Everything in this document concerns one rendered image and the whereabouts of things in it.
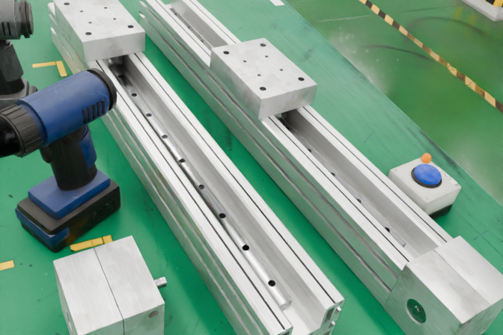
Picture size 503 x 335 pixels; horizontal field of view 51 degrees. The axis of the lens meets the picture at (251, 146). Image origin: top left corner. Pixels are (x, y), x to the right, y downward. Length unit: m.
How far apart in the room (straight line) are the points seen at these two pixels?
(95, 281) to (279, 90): 0.41
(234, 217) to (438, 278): 0.27
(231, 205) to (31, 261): 0.27
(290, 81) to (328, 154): 0.13
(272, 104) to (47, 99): 0.35
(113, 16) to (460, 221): 0.68
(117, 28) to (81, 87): 0.33
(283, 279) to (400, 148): 0.41
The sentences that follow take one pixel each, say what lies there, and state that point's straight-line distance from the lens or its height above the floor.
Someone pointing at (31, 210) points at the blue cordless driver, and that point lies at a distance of 0.75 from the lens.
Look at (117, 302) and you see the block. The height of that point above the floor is 0.87.
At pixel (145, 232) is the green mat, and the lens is 0.77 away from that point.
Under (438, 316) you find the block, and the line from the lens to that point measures 0.68.
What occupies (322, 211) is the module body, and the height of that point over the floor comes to 0.82.
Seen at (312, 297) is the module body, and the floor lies 0.85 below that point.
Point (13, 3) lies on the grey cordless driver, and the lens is 0.85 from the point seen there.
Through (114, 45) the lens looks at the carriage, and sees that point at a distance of 0.95.
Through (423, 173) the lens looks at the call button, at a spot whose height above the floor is 0.85.
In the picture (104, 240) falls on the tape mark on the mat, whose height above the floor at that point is 0.78.
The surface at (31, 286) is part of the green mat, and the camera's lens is 0.74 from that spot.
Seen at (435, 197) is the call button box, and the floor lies 0.84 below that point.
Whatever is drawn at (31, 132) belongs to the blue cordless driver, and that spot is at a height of 0.98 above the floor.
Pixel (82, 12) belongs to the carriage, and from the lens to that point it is 1.02.
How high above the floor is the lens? 1.37
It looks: 40 degrees down
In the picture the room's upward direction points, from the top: 9 degrees clockwise
